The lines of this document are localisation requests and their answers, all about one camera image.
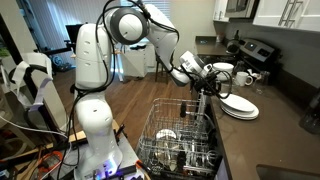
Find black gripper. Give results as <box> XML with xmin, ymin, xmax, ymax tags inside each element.
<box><xmin>192</xmin><ymin>74</ymin><xmax>232</xmax><ymax>104</ymax></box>

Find white dinner plate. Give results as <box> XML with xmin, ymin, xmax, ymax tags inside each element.
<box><xmin>219</xmin><ymin>93</ymin><xmax>256</xmax><ymax>114</ymax></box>
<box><xmin>221</xmin><ymin>103</ymin><xmax>260</xmax><ymax>119</ymax></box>
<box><xmin>222</xmin><ymin>108</ymin><xmax>260</xmax><ymax>121</ymax></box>

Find dishwasher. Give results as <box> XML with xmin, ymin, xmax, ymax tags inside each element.
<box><xmin>190</xmin><ymin>83</ymin><xmax>225</xmax><ymax>180</ymax></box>

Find glass cup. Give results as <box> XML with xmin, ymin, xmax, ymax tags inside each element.
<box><xmin>221</xmin><ymin>79</ymin><xmax>240</xmax><ymax>95</ymax></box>

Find white coffee mug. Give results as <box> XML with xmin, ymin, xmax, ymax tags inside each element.
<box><xmin>234</xmin><ymin>71</ymin><xmax>254</xmax><ymax>88</ymax></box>

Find black tumbler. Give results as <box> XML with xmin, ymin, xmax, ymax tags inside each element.
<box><xmin>179</xmin><ymin>101</ymin><xmax>188</xmax><ymax>119</ymax></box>

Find small white ceramic piece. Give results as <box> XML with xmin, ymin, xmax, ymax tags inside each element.
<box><xmin>247</xmin><ymin>68</ymin><xmax>263</xmax><ymax>81</ymax></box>

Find black kettle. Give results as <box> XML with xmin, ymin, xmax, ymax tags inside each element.
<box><xmin>225</xmin><ymin>29</ymin><xmax>247</xmax><ymax>55</ymax></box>

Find wooden chair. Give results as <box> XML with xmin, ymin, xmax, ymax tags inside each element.
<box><xmin>153</xmin><ymin>53</ymin><xmax>175</xmax><ymax>84</ymax></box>

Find small white dish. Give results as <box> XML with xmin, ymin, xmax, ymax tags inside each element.
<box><xmin>155</xmin><ymin>128</ymin><xmax>177</xmax><ymax>141</ymax></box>

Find black cup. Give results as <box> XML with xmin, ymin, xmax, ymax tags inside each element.
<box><xmin>175</xmin><ymin>151</ymin><xmax>187</xmax><ymax>172</ymax></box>

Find white upper cabinet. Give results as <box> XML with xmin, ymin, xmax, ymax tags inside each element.
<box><xmin>212</xmin><ymin>0</ymin><xmax>231</xmax><ymax>23</ymax></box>
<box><xmin>252</xmin><ymin>0</ymin><xmax>320</xmax><ymax>33</ymax></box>

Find stainless steel microwave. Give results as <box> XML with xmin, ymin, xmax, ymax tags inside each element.
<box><xmin>224</xmin><ymin>0</ymin><xmax>261</xmax><ymax>20</ymax></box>

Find wooden top white table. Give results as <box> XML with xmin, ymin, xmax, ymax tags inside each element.
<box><xmin>113</xmin><ymin>44</ymin><xmax>149</xmax><ymax>81</ymax></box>

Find white window blinds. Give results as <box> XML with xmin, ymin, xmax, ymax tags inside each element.
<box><xmin>120</xmin><ymin>0</ymin><xmax>171</xmax><ymax>21</ymax></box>

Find black orange clamp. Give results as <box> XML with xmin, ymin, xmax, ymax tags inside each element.
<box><xmin>134</xmin><ymin>159</ymin><xmax>153</xmax><ymax>180</ymax></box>

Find gray robot mounting table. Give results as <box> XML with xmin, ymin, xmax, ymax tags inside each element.
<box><xmin>49</xmin><ymin>131</ymin><xmax>149</xmax><ymax>180</ymax></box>

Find wooden board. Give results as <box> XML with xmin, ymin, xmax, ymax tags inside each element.
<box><xmin>66</xmin><ymin>119</ymin><xmax>122</xmax><ymax>145</ymax></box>

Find black exercise bike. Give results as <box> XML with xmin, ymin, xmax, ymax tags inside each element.
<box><xmin>33</xmin><ymin>39</ymin><xmax>81</xmax><ymax>73</ymax></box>

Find white black equipment stand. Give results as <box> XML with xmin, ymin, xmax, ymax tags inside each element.
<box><xmin>8</xmin><ymin>51</ymin><xmax>68</xmax><ymax>132</ymax></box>

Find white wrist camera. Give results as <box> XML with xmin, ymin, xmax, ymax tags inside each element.
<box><xmin>201</xmin><ymin>63</ymin><xmax>214</xmax><ymax>75</ymax></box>

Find wire dishwasher rack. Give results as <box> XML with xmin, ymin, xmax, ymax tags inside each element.
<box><xmin>135</xmin><ymin>96</ymin><xmax>224</xmax><ymax>178</ymax></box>

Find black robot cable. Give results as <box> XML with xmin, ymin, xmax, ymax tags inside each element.
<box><xmin>56</xmin><ymin>0</ymin><xmax>234</xmax><ymax>180</ymax></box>

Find orange cable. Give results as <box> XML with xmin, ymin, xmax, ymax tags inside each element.
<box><xmin>35</xmin><ymin>150</ymin><xmax>65</xmax><ymax>179</ymax></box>

